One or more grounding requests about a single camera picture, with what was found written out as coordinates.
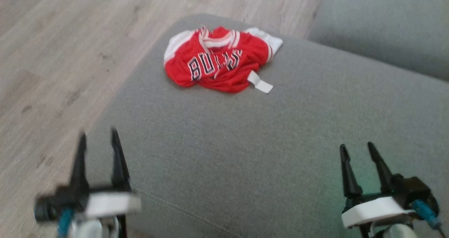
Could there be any blue right gripper cable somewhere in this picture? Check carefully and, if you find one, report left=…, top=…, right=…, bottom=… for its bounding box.
left=412, top=199, right=443, bottom=230

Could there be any small grey sofa cushion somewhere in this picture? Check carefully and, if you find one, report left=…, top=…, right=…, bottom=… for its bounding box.
left=307, top=0, right=449, bottom=81

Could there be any blue left gripper cable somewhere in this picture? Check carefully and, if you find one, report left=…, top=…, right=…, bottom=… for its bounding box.
left=57, top=207, right=75, bottom=238

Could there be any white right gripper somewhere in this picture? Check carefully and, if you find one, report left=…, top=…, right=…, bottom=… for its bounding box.
left=339, top=142, right=418, bottom=230

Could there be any red white basketball jersey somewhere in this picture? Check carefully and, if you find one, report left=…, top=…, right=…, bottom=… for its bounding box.
left=163, top=26, right=283, bottom=94

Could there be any blue gripper cable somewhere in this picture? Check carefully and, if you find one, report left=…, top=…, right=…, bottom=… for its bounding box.
left=412, top=199, right=443, bottom=230
left=57, top=207, right=75, bottom=238

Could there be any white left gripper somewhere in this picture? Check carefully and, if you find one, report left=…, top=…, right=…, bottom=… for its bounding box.
left=69, top=127, right=142, bottom=219

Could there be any large grey sofa seat cushion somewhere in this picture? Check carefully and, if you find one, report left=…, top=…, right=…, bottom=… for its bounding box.
left=83, top=14, right=449, bottom=238

